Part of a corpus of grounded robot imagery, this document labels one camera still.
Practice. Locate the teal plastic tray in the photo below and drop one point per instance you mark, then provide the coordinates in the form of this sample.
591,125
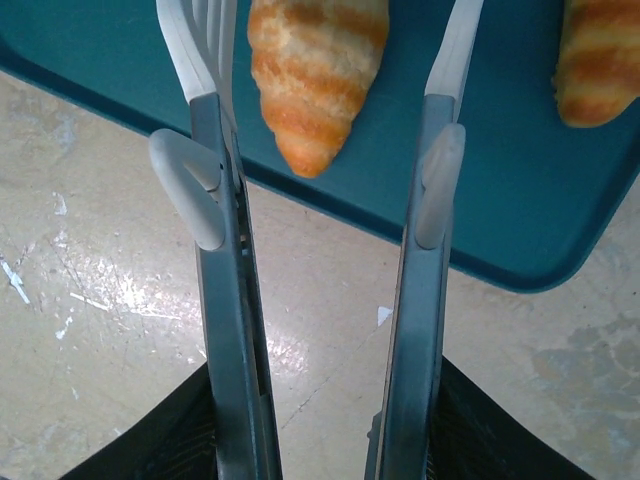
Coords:
500,200

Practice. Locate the golden fake croissant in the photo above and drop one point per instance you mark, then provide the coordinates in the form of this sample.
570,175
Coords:
600,65

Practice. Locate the pale fake croissant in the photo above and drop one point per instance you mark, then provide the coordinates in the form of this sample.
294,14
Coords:
315,75

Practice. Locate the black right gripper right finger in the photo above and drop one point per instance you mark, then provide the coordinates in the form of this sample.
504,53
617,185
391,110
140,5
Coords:
490,440

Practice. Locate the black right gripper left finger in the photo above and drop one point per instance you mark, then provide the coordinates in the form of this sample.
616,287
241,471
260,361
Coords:
170,440

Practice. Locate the metal tongs with white tips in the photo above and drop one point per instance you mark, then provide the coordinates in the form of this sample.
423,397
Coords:
230,300

